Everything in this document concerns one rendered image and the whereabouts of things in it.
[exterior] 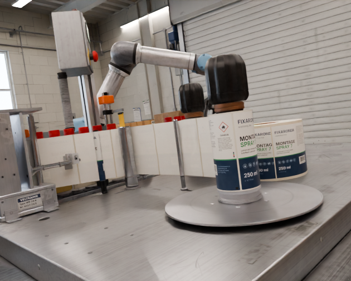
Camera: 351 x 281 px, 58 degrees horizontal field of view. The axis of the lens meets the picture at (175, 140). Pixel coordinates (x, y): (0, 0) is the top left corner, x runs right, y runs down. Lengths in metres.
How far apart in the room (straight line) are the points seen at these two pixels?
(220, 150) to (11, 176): 0.50
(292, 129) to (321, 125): 4.37
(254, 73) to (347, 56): 1.38
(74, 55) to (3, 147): 0.45
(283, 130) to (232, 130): 0.27
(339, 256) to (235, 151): 0.23
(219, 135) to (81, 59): 0.67
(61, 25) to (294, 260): 1.00
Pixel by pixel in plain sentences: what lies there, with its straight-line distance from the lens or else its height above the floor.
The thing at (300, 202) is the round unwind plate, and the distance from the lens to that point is 0.62.
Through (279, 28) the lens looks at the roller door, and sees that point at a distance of 5.50.
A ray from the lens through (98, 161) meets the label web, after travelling 0.96.
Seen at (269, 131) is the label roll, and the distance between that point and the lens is 0.84.
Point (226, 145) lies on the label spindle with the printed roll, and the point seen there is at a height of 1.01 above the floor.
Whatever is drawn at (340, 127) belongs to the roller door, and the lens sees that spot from 5.18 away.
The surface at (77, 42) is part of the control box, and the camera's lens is 1.17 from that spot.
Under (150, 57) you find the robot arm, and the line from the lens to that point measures 1.49.
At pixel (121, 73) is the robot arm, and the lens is 1.62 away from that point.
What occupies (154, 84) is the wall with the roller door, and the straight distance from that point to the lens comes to 6.93.
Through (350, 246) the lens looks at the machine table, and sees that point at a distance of 0.60.
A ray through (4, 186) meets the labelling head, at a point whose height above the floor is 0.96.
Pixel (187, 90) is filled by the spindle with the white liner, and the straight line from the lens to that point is 1.01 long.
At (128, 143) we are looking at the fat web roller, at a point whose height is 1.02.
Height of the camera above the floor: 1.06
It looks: 3 degrees down
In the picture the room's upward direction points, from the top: 7 degrees counter-clockwise
